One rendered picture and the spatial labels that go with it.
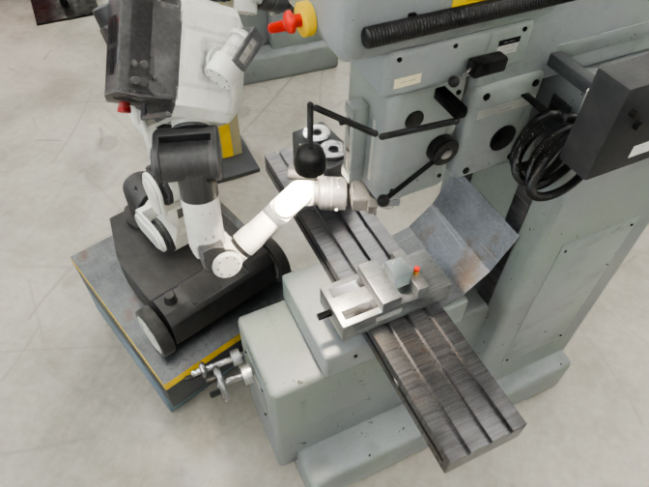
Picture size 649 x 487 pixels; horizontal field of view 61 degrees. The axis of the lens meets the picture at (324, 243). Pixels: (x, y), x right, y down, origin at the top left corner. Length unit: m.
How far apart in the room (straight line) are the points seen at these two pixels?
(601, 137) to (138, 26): 0.92
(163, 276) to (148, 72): 1.09
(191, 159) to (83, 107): 2.93
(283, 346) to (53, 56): 3.50
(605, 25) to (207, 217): 0.98
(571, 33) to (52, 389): 2.36
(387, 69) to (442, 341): 0.83
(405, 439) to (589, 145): 1.40
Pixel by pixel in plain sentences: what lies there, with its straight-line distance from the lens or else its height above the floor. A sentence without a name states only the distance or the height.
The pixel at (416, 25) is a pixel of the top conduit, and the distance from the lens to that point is 0.98.
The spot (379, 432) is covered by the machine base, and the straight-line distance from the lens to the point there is 2.22.
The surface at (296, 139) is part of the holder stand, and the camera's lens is 1.87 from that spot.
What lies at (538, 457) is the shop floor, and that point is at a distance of 2.55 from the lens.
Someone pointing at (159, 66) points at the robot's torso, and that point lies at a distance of 1.26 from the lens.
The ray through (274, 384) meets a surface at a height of 0.71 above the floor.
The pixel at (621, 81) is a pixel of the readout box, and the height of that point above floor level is 1.72.
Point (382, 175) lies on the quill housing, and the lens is 1.26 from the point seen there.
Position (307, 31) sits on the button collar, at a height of 1.75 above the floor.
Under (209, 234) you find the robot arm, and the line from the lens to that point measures 1.37.
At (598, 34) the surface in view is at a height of 1.65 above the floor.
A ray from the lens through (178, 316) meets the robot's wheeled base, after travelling 2.04.
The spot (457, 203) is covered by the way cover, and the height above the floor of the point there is 1.00.
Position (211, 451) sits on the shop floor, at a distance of 2.43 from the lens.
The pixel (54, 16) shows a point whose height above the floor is 0.02.
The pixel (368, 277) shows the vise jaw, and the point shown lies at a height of 1.02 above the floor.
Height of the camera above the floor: 2.25
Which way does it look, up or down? 49 degrees down
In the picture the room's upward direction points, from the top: 2 degrees clockwise
